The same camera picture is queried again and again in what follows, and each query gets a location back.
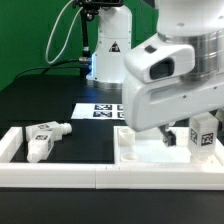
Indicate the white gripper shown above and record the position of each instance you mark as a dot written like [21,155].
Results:
[171,79]

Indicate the white square tabletop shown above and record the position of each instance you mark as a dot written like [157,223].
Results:
[148,148]

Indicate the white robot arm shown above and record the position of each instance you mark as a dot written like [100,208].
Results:
[178,18]

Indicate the white U-shaped fence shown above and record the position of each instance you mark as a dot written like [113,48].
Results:
[112,176]

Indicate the white sheet with tags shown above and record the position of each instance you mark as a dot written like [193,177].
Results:
[98,111]

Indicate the black post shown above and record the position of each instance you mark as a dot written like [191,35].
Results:
[85,30]

